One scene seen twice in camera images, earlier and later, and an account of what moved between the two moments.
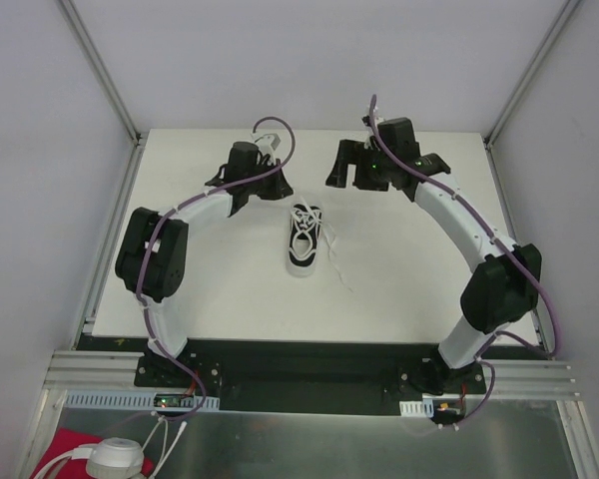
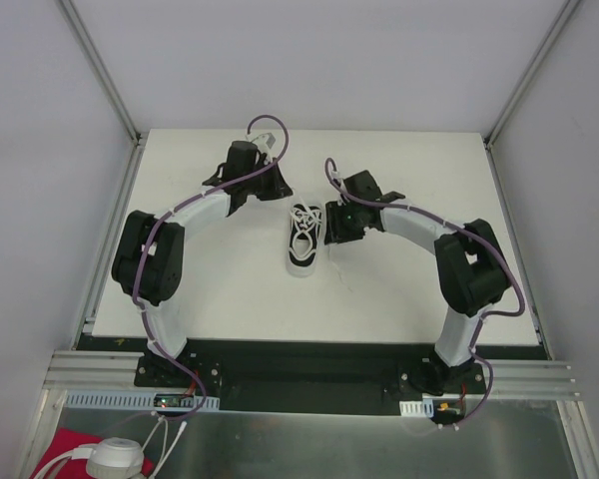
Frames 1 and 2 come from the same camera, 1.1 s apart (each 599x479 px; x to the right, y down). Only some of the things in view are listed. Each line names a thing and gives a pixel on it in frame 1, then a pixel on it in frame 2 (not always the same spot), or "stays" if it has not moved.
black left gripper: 273,185 stays
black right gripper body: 358,167 to 332,223
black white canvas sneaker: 305,225 stays
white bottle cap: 116,458 stays
